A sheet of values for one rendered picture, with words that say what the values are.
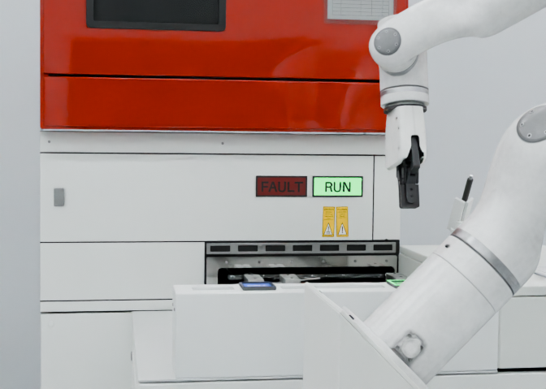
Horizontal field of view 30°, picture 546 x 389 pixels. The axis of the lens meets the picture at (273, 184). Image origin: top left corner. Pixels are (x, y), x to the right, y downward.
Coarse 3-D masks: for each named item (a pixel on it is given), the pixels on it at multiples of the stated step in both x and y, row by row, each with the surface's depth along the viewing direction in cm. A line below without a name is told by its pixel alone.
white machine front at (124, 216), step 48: (48, 144) 219; (96, 144) 221; (144, 144) 222; (192, 144) 224; (240, 144) 226; (288, 144) 228; (336, 144) 229; (384, 144) 231; (48, 192) 220; (96, 192) 221; (144, 192) 223; (192, 192) 225; (240, 192) 226; (384, 192) 232; (48, 240) 220; (96, 240) 222; (144, 240) 224; (192, 240) 225; (240, 240) 227; (288, 240) 229; (336, 240) 231; (384, 240) 233; (48, 288) 221; (96, 288) 223; (144, 288) 224
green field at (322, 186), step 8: (320, 184) 229; (328, 184) 229; (336, 184) 229; (344, 184) 230; (352, 184) 230; (360, 184) 230; (320, 192) 229; (328, 192) 229; (336, 192) 229; (344, 192) 230; (352, 192) 230; (360, 192) 230
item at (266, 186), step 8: (264, 184) 227; (272, 184) 227; (280, 184) 227; (288, 184) 228; (296, 184) 228; (304, 184) 228; (264, 192) 227; (272, 192) 227; (280, 192) 227; (288, 192) 228; (296, 192) 228; (304, 192) 228
